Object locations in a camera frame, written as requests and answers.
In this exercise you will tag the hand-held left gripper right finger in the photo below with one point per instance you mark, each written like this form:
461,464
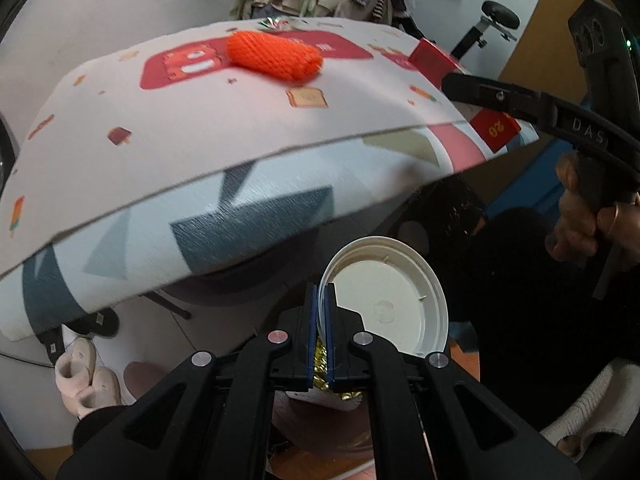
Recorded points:
330,345

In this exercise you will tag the printed white table mat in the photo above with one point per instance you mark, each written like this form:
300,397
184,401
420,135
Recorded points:
200,125

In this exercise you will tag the clear green-edged wrapper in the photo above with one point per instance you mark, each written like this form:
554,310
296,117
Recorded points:
275,22

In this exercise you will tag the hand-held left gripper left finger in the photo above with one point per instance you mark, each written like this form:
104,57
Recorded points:
311,340

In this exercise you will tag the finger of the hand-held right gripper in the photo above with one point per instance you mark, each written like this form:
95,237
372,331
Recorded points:
500,95

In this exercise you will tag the white round lid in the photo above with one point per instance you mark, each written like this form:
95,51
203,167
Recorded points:
390,300

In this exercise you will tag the black exercise bike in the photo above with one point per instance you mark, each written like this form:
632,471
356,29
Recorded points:
500,14

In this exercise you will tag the person's black clothing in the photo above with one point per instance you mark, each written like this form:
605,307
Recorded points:
525,310

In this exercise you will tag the pink fluffy slipper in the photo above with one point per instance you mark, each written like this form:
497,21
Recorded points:
75,360
102,387

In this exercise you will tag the gold foil wrapper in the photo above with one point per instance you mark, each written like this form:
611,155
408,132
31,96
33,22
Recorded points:
347,398

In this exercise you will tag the blue fabric object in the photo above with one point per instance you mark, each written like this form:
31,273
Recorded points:
530,175

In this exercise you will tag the pink trash bin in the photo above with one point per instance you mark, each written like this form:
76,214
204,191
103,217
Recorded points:
320,435

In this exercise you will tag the white knitted cloth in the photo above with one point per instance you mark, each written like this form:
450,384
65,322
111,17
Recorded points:
590,405

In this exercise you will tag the black slipper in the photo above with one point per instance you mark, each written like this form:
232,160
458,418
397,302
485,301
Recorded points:
50,349
100,322

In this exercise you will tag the person's right hand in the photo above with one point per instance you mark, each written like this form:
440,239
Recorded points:
575,225

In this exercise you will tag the black table leg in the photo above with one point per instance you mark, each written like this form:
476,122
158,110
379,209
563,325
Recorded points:
170,306

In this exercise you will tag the geometric patterned tablecloth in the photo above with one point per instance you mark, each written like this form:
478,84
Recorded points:
150,240

